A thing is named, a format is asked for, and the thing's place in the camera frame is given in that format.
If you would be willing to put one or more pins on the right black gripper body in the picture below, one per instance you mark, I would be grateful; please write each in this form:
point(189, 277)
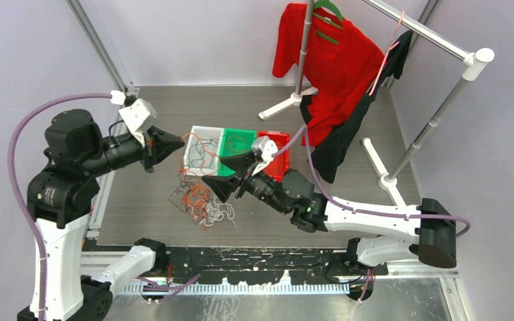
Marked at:
point(258, 186)

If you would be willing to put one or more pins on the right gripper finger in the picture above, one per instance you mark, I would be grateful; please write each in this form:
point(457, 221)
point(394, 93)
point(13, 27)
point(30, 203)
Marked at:
point(223, 187)
point(242, 165)

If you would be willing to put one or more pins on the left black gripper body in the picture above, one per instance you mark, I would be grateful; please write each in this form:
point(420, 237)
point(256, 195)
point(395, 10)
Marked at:
point(120, 149)

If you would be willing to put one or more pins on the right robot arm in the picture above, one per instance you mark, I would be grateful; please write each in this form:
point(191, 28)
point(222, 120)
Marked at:
point(426, 231)

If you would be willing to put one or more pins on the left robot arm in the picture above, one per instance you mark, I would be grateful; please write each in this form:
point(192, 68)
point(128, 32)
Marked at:
point(59, 202)

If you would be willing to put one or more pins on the green plastic bin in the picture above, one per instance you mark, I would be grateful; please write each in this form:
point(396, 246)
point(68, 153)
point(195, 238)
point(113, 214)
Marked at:
point(235, 141)

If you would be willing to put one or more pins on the white plastic bin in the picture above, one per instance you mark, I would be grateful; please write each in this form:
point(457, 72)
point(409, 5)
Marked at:
point(201, 156)

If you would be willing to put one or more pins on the black t-shirt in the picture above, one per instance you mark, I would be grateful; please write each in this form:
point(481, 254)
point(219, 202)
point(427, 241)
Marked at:
point(330, 152)

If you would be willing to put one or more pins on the red t-shirt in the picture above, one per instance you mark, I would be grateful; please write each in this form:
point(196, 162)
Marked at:
point(341, 63)

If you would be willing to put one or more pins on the green clothes hanger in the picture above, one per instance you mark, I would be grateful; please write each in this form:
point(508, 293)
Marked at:
point(328, 12)

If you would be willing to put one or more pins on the pink clothes hanger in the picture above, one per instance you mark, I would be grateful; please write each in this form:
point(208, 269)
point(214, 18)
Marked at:
point(392, 45)

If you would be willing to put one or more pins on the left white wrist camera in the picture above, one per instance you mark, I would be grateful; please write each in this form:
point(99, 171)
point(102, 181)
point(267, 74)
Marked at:
point(139, 117)

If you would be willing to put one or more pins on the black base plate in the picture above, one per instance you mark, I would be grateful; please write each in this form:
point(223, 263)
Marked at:
point(259, 265)

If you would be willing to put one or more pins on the aluminium frame rail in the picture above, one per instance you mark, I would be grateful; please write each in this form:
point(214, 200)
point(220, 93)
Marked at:
point(156, 287)

